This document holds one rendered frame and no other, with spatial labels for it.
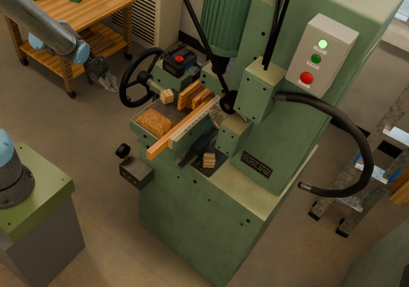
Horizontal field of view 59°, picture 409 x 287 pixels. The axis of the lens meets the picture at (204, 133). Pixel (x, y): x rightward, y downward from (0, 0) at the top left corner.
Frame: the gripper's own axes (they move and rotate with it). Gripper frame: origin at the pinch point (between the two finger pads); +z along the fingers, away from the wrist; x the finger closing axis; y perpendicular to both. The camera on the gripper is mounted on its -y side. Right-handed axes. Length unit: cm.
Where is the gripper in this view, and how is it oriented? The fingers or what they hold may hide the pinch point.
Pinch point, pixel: (114, 91)
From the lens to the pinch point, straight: 162.2
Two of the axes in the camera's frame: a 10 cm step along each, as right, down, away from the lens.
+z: 6.9, 7.2, -0.1
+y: 4.1, -4.0, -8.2
